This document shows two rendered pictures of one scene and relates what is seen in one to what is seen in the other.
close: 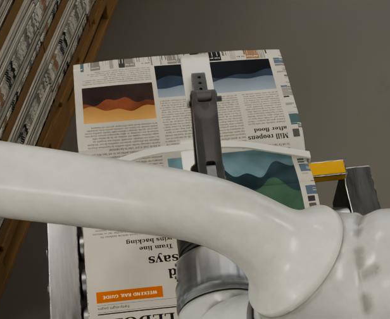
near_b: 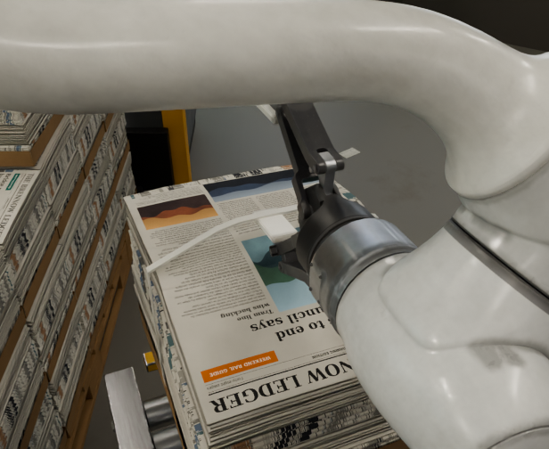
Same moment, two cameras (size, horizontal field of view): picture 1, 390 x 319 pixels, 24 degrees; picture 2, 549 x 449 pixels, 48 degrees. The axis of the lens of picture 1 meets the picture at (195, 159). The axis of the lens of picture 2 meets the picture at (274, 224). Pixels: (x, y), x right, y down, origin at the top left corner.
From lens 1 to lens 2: 0.51 m
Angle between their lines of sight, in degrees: 22
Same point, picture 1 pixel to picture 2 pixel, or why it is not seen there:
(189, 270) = (336, 254)
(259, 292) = (494, 152)
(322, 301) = not seen: outside the picture
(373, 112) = not seen: hidden behind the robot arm
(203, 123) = (301, 115)
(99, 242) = (191, 322)
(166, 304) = (285, 368)
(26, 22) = (60, 268)
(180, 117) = (241, 211)
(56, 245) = (121, 414)
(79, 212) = (227, 52)
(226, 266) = (381, 235)
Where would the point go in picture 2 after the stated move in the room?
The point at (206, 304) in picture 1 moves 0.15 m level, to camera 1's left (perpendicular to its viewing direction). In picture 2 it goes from (377, 273) to (160, 313)
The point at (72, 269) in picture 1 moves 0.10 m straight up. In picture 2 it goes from (143, 434) to (133, 393)
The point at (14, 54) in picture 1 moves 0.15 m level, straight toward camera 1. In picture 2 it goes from (52, 294) to (69, 331)
